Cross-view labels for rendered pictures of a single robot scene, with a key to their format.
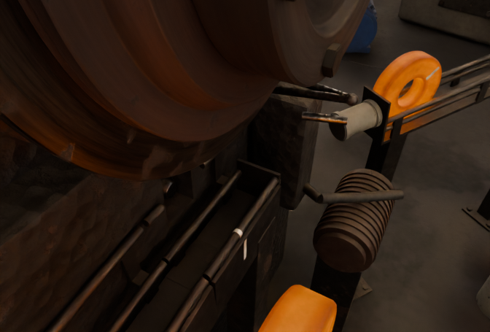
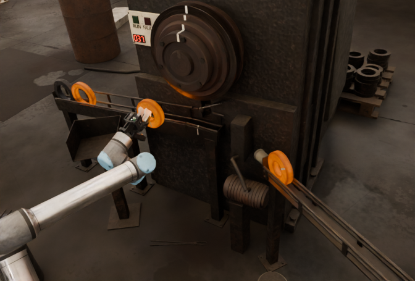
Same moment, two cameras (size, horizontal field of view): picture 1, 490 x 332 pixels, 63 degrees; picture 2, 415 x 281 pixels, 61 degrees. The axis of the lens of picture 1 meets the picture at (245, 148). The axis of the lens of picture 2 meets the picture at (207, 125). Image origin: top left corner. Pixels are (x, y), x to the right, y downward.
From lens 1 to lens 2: 1.74 m
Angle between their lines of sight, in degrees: 72
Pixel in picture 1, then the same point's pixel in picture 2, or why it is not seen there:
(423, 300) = not seen: outside the picture
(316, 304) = (154, 104)
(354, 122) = (257, 155)
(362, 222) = (233, 181)
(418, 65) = (276, 157)
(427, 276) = not seen: outside the picture
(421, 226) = not seen: outside the picture
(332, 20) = (184, 82)
